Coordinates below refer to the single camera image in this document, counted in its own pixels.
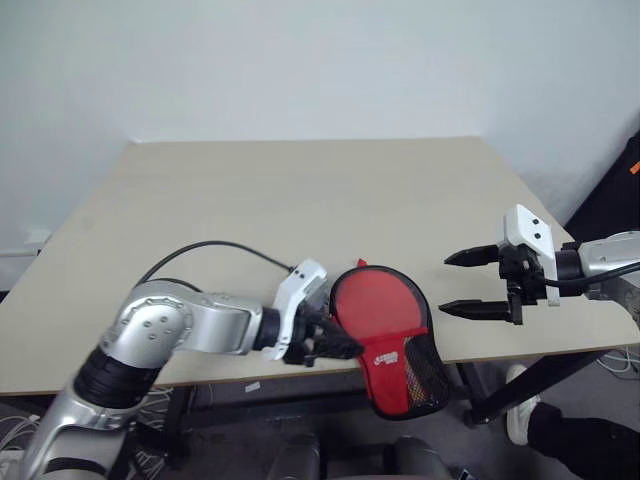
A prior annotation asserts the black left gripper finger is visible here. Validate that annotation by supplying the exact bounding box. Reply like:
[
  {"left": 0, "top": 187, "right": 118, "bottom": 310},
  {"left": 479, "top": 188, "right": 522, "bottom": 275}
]
[
  {"left": 312, "top": 335, "right": 365, "bottom": 360},
  {"left": 305, "top": 308, "right": 357, "bottom": 349}
]

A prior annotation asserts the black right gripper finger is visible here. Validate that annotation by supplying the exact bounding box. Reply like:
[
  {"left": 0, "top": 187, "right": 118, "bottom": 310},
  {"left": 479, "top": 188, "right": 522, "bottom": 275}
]
[
  {"left": 443, "top": 243, "right": 502, "bottom": 267},
  {"left": 438, "top": 298, "right": 512, "bottom": 322}
]

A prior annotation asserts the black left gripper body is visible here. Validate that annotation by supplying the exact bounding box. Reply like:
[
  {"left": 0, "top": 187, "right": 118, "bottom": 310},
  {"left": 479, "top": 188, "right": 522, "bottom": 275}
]
[{"left": 283, "top": 294, "right": 332, "bottom": 369}]

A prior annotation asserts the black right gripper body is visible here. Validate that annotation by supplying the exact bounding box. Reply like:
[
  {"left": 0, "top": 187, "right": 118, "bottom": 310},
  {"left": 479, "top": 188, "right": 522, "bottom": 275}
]
[{"left": 497, "top": 242, "right": 547, "bottom": 327}]

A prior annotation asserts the red black mesh paddle case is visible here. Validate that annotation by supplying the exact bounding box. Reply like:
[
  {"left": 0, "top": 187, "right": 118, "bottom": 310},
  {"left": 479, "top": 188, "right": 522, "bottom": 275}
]
[{"left": 328, "top": 257, "right": 451, "bottom": 421}]

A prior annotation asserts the red table tennis paddle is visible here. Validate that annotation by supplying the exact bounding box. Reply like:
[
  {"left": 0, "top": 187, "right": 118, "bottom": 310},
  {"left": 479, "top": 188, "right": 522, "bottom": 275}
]
[{"left": 335, "top": 272, "right": 420, "bottom": 347}]

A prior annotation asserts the white sneaker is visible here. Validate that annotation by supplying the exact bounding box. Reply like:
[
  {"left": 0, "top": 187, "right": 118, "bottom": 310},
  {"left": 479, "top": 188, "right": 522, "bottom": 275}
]
[{"left": 505, "top": 363, "right": 543, "bottom": 447}]

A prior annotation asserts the dark grey rounded shape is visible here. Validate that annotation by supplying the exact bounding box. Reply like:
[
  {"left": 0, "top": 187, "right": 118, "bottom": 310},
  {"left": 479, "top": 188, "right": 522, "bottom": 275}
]
[
  {"left": 392, "top": 434, "right": 454, "bottom": 480},
  {"left": 272, "top": 432, "right": 322, "bottom": 480}
]

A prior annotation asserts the black bag with orange tag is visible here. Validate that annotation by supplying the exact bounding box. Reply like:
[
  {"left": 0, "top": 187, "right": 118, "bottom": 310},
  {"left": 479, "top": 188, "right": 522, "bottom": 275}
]
[{"left": 562, "top": 119, "right": 640, "bottom": 247}]

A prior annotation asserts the person's leg in black trousers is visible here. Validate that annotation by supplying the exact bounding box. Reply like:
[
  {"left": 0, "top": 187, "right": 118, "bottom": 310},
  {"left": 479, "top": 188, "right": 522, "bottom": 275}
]
[{"left": 527, "top": 402, "right": 640, "bottom": 480}]

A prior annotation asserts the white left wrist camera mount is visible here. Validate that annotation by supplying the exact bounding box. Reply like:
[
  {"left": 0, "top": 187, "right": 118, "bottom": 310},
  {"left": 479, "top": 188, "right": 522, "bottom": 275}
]
[{"left": 259, "top": 258, "right": 329, "bottom": 362}]

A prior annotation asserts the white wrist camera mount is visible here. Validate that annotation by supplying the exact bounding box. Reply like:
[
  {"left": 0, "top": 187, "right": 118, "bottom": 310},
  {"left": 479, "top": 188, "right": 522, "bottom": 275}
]
[
  {"left": 259, "top": 258, "right": 329, "bottom": 362},
  {"left": 501, "top": 203, "right": 560, "bottom": 307}
]

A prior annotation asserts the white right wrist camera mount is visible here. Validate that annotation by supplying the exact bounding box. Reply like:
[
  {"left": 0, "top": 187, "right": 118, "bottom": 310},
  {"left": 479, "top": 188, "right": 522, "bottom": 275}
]
[{"left": 501, "top": 203, "right": 560, "bottom": 307}]

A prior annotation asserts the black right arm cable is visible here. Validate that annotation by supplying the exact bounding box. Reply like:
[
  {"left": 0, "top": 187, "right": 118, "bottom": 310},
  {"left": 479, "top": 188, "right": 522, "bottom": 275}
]
[{"left": 541, "top": 262, "right": 640, "bottom": 291}]

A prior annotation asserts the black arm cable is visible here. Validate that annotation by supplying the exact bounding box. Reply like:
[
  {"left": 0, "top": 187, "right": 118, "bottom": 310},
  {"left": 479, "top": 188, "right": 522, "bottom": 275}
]
[
  {"left": 541, "top": 262, "right": 640, "bottom": 291},
  {"left": 137, "top": 240, "right": 297, "bottom": 287}
]

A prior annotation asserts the black metal table frame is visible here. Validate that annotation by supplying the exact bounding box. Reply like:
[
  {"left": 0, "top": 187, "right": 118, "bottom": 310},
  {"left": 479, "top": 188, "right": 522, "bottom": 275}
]
[{"left": 164, "top": 344, "right": 619, "bottom": 474}]

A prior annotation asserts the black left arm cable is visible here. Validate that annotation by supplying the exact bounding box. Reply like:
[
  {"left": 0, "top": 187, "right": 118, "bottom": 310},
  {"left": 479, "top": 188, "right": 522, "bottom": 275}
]
[{"left": 137, "top": 240, "right": 297, "bottom": 287}]

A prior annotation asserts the white floor cables bundle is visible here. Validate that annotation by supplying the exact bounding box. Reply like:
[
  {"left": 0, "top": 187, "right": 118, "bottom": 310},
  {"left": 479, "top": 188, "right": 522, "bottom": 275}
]
[{"left": 0, "top": 413, "right": 47, "bottom": 480}]

